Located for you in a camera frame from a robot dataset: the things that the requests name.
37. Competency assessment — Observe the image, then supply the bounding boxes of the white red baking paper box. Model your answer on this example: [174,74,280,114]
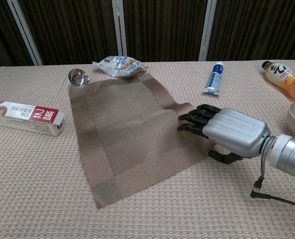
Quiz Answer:
[0,98,65,136]

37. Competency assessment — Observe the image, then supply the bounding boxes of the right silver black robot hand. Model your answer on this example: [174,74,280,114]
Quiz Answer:
[177,104,272,165]

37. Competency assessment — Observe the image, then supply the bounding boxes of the steel ladle black handle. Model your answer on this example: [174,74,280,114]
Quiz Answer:
[68,68,90,87]

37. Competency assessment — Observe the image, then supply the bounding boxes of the brown woven placemat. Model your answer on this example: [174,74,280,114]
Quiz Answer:
[68,74,204,209]

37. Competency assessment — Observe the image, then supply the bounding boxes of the blue white toothpaste tube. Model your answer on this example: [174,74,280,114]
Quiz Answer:
[201,61,224,96]

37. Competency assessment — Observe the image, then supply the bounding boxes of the orange drink bottle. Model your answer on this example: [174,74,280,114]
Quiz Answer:
[261,60,295,102]

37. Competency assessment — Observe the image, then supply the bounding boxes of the dark pleated curtain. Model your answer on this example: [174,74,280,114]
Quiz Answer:
[0,0,295,70]

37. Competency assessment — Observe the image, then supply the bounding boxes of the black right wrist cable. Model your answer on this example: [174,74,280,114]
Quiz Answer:
[250,136,295,210]

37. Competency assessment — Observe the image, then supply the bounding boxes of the beige woven tablecloth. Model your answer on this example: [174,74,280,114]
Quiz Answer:
[0,59,295,239]

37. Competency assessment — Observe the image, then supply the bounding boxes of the grey metal partition post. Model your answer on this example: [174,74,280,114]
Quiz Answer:
[198,0,217,62]
[7,0,44,66]
[111,0,128,62]

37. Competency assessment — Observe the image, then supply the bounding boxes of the white snack bag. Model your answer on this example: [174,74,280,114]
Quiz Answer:
[92,55,148,79]

